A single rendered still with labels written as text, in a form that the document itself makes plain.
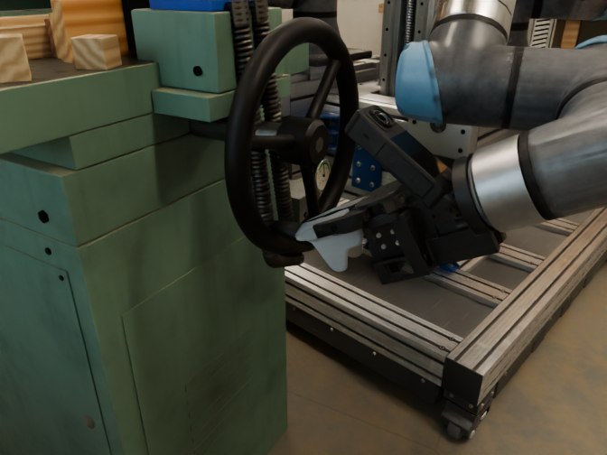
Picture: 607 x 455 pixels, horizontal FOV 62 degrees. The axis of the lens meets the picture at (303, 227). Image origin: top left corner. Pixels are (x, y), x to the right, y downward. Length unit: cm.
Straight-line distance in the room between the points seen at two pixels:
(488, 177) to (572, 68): 13
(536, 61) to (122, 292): 55
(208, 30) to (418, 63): 25
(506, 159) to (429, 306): 101
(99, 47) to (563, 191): 49
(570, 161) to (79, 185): 49
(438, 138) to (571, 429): 82
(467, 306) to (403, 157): 100
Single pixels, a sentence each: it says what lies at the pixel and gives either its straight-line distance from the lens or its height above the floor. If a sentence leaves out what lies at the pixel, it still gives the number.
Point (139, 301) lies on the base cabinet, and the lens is 74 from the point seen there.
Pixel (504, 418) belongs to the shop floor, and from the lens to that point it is 145.
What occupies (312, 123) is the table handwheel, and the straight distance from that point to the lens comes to 62.
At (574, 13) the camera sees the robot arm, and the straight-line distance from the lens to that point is 112.
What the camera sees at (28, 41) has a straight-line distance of 77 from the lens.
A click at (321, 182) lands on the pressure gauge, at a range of 96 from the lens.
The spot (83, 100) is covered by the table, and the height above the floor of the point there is 87.
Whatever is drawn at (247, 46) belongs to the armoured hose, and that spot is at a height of 92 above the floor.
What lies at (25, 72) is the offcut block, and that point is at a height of 91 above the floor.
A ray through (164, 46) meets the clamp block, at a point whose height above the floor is 92.
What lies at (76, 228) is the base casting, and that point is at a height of 73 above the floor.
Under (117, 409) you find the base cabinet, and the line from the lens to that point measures 80.
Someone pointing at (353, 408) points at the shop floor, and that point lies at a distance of 139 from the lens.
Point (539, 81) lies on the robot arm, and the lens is 49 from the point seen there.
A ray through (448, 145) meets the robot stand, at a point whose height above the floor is 71.
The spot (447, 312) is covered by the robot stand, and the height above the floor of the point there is 21.
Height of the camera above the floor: 100
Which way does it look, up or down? 26 degrees down
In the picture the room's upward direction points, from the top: straight up
